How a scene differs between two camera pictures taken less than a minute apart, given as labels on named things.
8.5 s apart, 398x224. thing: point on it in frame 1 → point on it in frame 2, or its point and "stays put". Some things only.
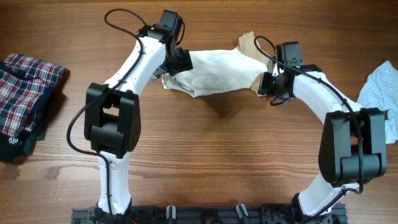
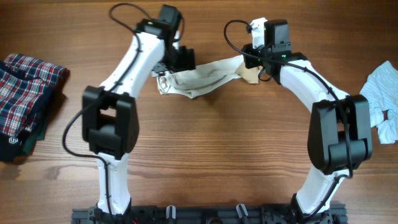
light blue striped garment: (380, 91) stays put
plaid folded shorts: (27, 84) stays put
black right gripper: (263, 86) → (249, 62)
